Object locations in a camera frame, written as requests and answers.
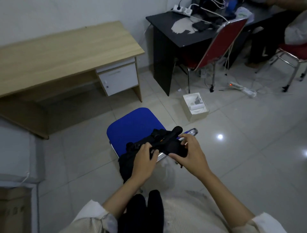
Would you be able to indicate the person's left hand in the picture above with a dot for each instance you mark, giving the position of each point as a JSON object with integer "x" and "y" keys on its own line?
{"x": 142, "y": 163}

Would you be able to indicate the person's right hand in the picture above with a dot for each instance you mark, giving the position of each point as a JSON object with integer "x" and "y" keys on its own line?
{"x": 194, "y": 158}

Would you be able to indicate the person's right thumb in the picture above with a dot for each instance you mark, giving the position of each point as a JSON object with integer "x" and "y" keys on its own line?
{"x": 177, "y": 157}

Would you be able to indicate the person's left thumb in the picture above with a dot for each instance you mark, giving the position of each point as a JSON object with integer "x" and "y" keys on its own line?
{"x": 155, "y": 154}

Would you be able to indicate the black fabric bag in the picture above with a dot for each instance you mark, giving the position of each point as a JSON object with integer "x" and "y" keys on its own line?
{"x": 165, "y": 144}

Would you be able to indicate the person's left forearm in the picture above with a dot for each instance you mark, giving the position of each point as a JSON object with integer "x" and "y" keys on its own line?
{"x": 124, "y": 195}

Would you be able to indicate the person's right forearm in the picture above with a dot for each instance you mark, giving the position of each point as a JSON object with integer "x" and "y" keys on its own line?
{"x": 225, "y": 199}

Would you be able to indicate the clear plastic bag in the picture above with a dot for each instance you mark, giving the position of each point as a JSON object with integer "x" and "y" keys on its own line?
{"x": 168, "y": 176}

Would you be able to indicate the blue padded chair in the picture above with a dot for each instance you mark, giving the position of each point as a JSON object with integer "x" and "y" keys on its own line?
{"x": 132, "y": 127}

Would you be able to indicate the open white cardboard box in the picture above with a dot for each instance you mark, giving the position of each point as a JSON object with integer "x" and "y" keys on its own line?
{"x": 199, "y": 114}

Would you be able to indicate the white device in box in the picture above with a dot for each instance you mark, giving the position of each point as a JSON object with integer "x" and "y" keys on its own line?
{"x": 197, "y": 103}

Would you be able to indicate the cream knit sweater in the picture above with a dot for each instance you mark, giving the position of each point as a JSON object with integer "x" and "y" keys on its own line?
{"x": 191, "y": 213}

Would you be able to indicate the black trousers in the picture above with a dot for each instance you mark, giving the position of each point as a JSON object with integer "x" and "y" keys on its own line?
{"x": 141, "y": 213}

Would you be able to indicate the white desk drawer unit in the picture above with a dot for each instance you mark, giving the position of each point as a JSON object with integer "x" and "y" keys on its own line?
{"x": 118, "y": 79}

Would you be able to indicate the white power strip with light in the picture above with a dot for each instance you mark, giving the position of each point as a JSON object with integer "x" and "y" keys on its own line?
{"x": 241, "y": 87}

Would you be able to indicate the black desk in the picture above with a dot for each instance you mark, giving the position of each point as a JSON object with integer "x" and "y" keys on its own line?
{"x": 168, "y": 36}

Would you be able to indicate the black flat pouch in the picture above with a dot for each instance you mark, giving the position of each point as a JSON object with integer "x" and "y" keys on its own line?
{"x": 202, "y": 26}

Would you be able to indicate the light wooden desk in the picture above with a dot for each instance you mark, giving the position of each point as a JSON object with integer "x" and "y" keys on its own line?
{"x": 64, "y": 52}

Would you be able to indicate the large white box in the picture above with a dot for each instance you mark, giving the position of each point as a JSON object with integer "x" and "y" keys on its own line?
{"x": 16, "y": 151}

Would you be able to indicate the brown cardboard box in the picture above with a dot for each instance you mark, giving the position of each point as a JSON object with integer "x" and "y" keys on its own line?
{"x": 14, "y": 211}

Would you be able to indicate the blue and white plastic bag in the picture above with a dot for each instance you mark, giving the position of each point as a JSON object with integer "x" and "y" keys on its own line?
{"x": 243, "y": 13}

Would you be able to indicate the red chair with chrome frame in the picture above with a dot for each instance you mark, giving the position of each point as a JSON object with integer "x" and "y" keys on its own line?
{"x": 220, "y": 45}
{"x": 291, "y": 51}

